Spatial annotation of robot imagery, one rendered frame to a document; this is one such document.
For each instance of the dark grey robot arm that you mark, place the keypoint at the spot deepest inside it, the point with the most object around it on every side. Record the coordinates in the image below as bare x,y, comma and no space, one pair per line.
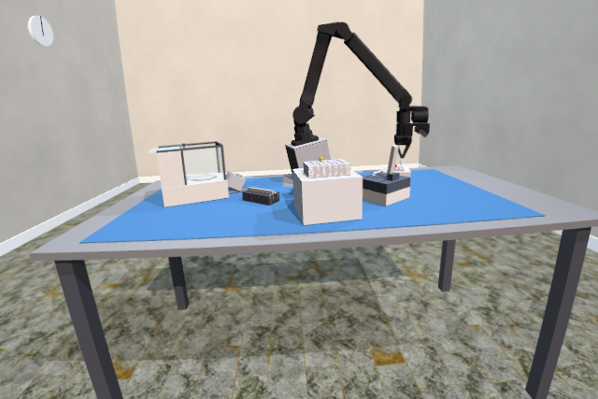
303,113

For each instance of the blue bench mat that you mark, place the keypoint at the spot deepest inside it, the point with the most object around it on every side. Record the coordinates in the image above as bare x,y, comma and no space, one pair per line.
435,198

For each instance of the white block with round holes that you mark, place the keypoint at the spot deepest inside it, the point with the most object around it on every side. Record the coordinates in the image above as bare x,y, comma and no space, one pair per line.
403,171

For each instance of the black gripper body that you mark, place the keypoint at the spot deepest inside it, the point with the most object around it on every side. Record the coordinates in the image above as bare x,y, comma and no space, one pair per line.
400,133

